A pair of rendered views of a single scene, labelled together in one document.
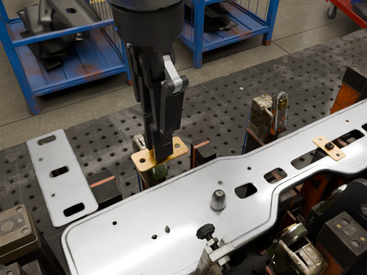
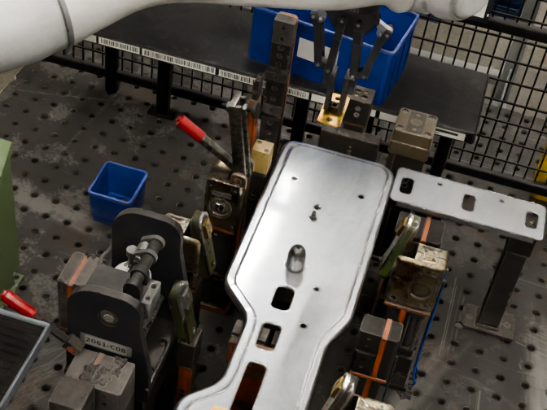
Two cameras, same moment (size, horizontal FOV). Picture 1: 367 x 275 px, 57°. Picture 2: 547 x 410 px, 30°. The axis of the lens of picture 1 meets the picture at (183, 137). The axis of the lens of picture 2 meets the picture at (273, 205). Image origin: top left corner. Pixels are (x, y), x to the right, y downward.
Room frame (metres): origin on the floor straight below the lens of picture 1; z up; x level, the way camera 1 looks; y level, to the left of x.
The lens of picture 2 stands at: (1.13, -1.04, 2.27)
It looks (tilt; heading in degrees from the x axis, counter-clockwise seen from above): 43 degrees down; 129
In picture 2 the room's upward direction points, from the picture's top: 9 degrees clockwise
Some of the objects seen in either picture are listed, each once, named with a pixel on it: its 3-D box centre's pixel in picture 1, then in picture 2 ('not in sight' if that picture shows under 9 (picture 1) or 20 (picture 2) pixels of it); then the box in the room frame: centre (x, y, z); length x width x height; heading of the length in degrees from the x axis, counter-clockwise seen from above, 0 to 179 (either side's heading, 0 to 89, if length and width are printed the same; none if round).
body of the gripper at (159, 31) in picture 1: (150, 36); (354, 6); (0.34, 0.04, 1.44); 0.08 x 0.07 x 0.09; 30
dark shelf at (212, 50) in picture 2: not in sight; (273, 54); (-0.04, 0.31, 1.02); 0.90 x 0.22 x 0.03; 30
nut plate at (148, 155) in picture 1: (159, 151); (334, 107); (0.34, 0.04, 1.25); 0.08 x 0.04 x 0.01; 120
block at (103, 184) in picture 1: (112, 216); (404, 277); (0.47, 0.19, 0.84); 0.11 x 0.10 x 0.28; 30
